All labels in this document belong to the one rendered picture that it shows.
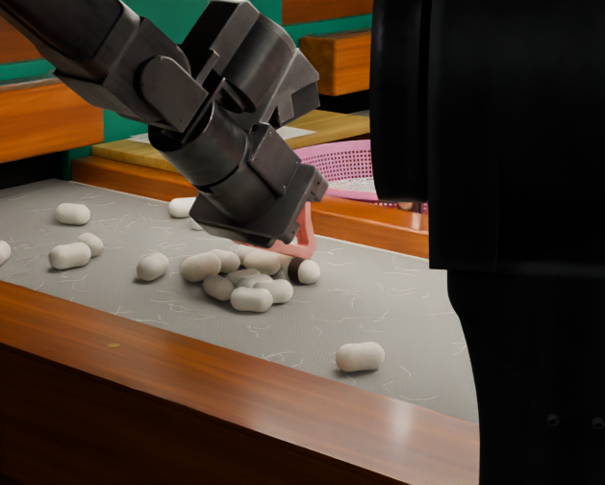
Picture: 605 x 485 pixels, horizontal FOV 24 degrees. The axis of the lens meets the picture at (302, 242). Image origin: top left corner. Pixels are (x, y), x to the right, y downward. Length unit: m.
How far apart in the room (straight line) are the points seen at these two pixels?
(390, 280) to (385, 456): 0.41
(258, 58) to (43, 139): 0.43
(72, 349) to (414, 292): 0.32
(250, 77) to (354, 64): 0.74
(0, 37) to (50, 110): 0.10
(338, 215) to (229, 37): 0.29
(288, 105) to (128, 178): 0.40
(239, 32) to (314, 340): 0.23
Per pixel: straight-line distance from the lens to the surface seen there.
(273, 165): 1.07
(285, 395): 0.85
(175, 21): 1.63
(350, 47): 1.76
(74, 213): 1.34
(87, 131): 1.46
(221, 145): 1.03
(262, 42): 1.05
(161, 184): 1.43
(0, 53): 1.47
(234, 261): 1.17
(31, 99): 1.41
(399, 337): 1.03
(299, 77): 1.10
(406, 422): 0.81
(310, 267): 1.14
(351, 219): 1.27
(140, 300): 1.12
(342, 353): 0.95
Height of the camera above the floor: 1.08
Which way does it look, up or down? 15 degrees down
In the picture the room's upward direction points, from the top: straight up
